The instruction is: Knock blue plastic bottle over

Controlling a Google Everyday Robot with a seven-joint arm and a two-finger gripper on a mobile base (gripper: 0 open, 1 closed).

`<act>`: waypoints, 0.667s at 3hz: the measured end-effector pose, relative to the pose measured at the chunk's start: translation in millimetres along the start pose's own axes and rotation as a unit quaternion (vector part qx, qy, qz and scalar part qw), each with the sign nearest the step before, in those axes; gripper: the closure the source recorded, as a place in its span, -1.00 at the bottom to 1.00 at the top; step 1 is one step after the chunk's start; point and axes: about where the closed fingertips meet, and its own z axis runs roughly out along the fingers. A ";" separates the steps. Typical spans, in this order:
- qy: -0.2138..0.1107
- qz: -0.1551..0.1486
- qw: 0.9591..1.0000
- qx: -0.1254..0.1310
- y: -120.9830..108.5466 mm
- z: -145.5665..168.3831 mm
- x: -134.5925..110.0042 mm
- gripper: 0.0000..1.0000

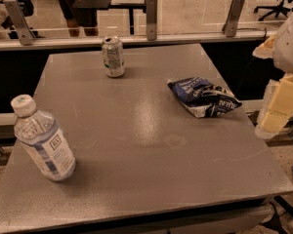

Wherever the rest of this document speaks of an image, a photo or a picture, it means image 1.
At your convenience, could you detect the left metal rail bracket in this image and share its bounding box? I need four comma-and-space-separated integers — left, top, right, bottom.
3, 0, 35, 46

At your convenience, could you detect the right metal rail bracket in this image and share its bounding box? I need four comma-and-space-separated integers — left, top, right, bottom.
222, 0, 245, 37

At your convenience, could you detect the blue crumpled chip bag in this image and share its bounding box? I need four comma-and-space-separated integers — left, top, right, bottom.
167, 77, 242, 118

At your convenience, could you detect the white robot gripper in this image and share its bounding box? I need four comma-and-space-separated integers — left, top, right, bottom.
252, 13, 293, 139

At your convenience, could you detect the clear plastic water bottle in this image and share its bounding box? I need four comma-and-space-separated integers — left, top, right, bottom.
11, 95, 76, 181

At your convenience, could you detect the middle metal rail bracket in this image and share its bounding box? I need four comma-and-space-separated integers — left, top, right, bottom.
146, 0, 157, 41

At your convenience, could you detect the black cable on floor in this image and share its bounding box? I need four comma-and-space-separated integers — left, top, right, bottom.
262, 195, 293, 234

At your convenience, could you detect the metal rail bracket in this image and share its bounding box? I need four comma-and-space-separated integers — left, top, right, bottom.
3, 0, 35, 46
146, 0, 157, 41
222, 0, 245, 37

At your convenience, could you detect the horizontal metal barrier rail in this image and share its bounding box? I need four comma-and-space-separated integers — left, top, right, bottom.
0, 29, 276, 52

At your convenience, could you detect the standing person in shorts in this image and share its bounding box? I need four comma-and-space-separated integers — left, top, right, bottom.
56, 0, 100, 38

